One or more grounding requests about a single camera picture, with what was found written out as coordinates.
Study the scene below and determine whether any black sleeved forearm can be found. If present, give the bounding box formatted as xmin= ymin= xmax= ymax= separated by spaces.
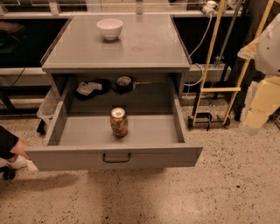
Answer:
xmin=0 ymin=126 xmax=18 ymax=159

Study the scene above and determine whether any yellow wooden ladder frame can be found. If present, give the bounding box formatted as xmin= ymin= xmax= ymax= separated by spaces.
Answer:
xmin=192 ymin=0 xmax=275 ymax=127

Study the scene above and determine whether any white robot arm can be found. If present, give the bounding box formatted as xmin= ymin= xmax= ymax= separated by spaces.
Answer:
xmin=237 ymin=13 xmax=280 ymax=76

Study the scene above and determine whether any white ceramic bowl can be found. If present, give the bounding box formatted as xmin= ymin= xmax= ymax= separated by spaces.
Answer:
xmin=96 ymin=18 xmax=123 ymax=40

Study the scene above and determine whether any black drawer handle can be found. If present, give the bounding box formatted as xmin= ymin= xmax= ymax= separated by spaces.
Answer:
xmin=102 ymin=153 xmax=131 ymax=164

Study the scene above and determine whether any black chair caster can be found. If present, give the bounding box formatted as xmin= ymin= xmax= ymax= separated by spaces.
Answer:
xmin=0 ymin=166 xmax=16 ymax=180

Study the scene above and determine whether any orange soda can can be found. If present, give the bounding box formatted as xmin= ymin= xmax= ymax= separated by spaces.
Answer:
xmin=110 ymin=108 xmax=128 ymax=137

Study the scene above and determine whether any grey drawer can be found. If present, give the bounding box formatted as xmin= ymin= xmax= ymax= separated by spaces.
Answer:
xmin=27 ymin=78 xmax=203 ymax=171

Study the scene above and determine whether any person's hand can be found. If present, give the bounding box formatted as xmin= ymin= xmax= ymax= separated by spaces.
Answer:
xmin=9 ymin=139 xmax=30 ymax=163

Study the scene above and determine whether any black pouch with papers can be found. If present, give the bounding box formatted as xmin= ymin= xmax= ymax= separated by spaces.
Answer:
xmin=73 ymin=79 xmax=111 ymax=101

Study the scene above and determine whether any white shoe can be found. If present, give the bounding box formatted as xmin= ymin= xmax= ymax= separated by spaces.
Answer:
xmin=7 ymin=156 xmax=27 ymax=170

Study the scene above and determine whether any grey cabinet counter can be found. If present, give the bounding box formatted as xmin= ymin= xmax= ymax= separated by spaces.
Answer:
xmin=42 ymin=14 xmax=190 ymax=97

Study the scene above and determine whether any white power adapter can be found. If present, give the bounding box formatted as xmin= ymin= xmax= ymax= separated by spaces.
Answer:
xmin=202 ymin=0 xmax=217 ymax=14

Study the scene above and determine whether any clear plastic bag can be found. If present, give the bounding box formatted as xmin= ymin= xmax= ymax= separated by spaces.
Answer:
xmin=37 ymin=89 xmax=59 ymax=125

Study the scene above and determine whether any black tape roll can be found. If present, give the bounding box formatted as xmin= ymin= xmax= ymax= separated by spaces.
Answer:
xmin=115 ymin=76 xmax=134 ymax=94

